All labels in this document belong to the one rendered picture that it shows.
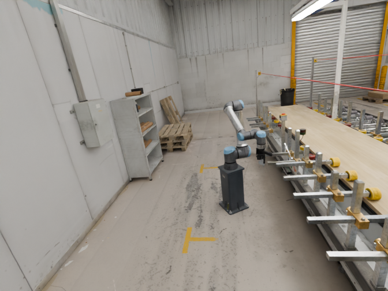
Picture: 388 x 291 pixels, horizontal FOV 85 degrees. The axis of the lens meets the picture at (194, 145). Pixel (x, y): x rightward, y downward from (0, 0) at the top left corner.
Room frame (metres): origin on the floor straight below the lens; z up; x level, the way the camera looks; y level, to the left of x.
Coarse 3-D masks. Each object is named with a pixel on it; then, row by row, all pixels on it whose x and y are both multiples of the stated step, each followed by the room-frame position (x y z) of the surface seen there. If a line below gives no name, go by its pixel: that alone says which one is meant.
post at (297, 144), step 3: (297, 129) 1.97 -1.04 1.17; (297, 132) 1.95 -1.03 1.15; (297, 135) 1.95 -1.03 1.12; (297, 138) 1.95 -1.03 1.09; (297, 141) 1.95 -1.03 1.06; (294, 144) 1.99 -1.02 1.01; (297, 144) 1.95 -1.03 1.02; (294, 147) 1.98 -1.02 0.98; (297, 147) 1.95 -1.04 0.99; (294, 150) 1.98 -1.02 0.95; (297, 150) 1.95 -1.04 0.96; (294, 153) 1.98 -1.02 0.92; (297, 153) 1.95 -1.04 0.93; (294, 156) 1.97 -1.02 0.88; (297, 156) 1.95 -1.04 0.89; (297, 168) 1.95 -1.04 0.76
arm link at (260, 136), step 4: (256, 132) 2.01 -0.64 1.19; (260, 132) 1.98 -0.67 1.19; (264, 132) 1.97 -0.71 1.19; (256, 136) 1.99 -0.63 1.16; (260, 136) 1.95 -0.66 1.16; (264, 136) 1.95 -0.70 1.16; (256, 140) 1.99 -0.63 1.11; (260, 140) 1.95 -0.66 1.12; (264, 140) 1.95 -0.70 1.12; (260, 144) 1.95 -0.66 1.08
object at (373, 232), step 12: (300, 144) 2.41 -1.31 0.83; (276, 156) 3.62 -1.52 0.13; (300, 156) 2.39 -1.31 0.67; (312, 168) 2.03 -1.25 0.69; (324, 168) 1.76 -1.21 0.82; (348, 204) 1.35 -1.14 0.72; (372, 228) 1.07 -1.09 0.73; (324, 240) 1.68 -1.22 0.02; (372, 240) 1.05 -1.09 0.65; (348, 276) 1.26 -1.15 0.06; (360, 288) 1.08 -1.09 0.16
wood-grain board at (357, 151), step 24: (288, 120) 3.30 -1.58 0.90; (312, 120) 3.12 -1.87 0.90; (312, 144) 2.19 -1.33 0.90; (336, 144) 2.10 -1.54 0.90; (360, 144) 2.01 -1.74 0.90; (384, 144) 1.94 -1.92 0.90; (336, 168) 1.60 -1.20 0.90; (360, 168) 1.55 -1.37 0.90; (384, 168) 1.50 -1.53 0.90; (384, 192) 1.20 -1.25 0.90
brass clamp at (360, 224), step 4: (348, 208) 1.02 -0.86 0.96; (348, 212) 1.00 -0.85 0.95; (352, 212) 0.97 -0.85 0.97; (360, 212) 0.96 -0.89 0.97; (356, 216) 0.94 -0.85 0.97; (360, 216) 0.94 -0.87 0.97; (356, 220) 0.92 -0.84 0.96; (360, 220) 0.91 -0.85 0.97; (356, 224) 0.92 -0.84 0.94; (360, 224) 0.90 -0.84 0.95; (364, 224) 0.89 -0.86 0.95; (368, 224) 0.89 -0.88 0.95; (360, 228) 0.90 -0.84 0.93; (364, 228) 0.89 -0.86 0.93
